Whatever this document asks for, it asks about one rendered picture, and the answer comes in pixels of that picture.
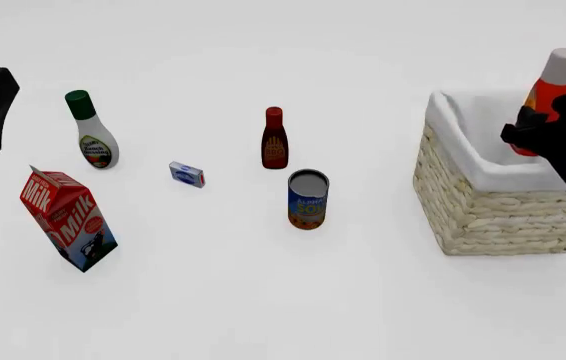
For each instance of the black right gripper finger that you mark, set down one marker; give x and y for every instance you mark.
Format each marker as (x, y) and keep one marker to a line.
(525, 131)

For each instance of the red ketchup bottle white cap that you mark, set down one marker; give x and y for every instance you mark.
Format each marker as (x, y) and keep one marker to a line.
(555, 84)

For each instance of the woven basket with white liner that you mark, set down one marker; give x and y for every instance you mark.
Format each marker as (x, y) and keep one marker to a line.
(493, 217)

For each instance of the ranch dressing bottle green cap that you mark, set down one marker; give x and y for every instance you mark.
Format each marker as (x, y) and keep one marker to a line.
(94, 138)

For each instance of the red milk carton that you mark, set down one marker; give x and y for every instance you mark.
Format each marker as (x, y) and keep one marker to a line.
(65, 221)

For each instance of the small blue white box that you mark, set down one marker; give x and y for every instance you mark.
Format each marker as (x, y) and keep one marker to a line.
(187, 174)

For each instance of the blue soup can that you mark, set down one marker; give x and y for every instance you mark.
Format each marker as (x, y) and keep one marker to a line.
(308, 204)

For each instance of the dark red BBQ sauce bottle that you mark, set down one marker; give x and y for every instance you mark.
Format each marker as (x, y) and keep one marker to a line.
(275, 144)

